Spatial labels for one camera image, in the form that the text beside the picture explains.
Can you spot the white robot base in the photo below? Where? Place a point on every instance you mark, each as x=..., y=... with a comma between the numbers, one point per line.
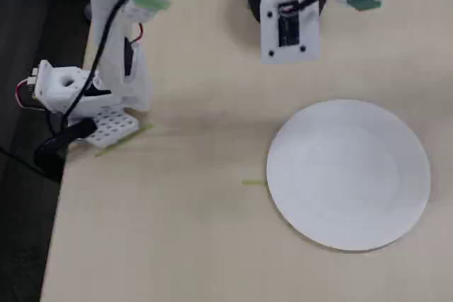
x=113, y=125

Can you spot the white paper plate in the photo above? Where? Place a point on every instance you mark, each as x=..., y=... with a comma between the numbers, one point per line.
x=347, y=174

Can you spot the green tape strip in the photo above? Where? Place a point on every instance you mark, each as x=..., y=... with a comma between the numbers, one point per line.
x=124, y=141
x=253, y=182

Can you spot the black table clamp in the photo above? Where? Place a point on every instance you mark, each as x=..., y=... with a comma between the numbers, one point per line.
x=53, y=150

